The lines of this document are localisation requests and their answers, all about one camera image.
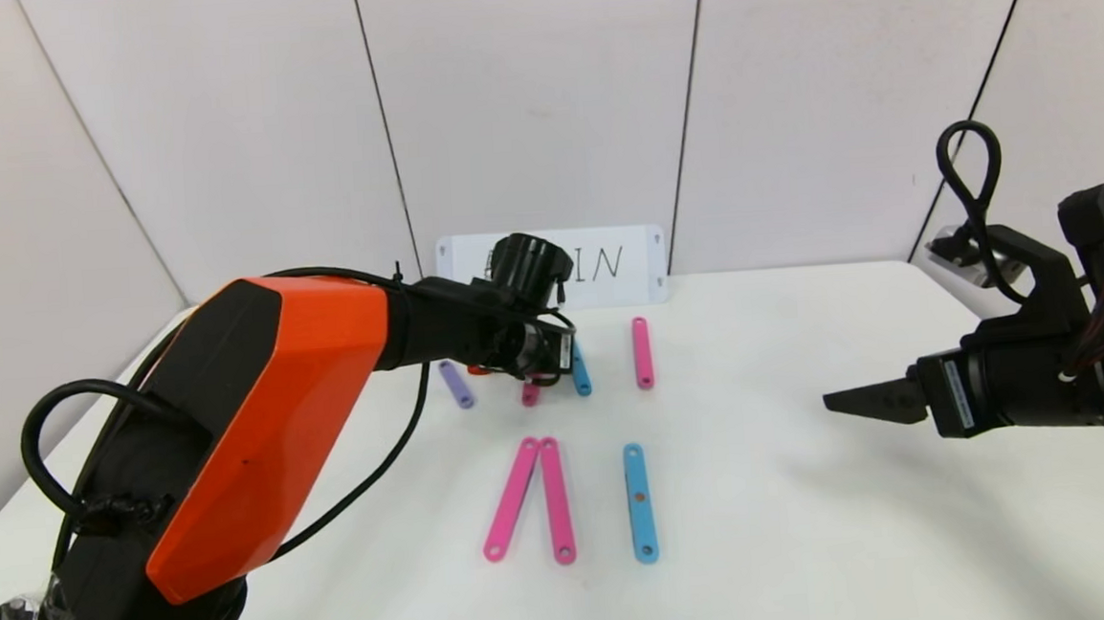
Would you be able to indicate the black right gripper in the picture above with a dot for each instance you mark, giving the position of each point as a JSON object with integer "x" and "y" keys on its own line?
{"x": 952, "y": 394}

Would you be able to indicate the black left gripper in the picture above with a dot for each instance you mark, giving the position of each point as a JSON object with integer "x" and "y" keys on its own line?
{"x": 552, "y": 358}

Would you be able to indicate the light blue three-hole bar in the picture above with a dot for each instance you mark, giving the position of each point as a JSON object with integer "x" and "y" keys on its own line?
{"x": 582, "y": 380}
{"x": 643, "y": 525}

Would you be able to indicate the pink two-hole bar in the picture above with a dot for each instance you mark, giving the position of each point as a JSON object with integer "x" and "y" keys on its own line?
{"x": 557, "y": 501}
{"x": 643, "y": 352}
{"x": 530, "y": 397}
{"x": 513, "y": 499}

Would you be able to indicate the black and orange left arm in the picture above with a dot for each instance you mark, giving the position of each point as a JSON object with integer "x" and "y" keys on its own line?
{"x": 261, "y": 414}

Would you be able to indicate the white sign reading BRAIN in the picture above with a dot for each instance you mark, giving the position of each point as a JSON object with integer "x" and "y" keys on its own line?
{"x": 627, "y": 286}

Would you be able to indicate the purple short bar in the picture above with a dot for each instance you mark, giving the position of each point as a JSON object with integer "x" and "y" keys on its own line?
{"x": 456, "y": 385}

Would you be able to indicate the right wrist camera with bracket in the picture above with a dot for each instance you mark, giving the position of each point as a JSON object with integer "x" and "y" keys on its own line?
{"x": 1043, "y": 275}

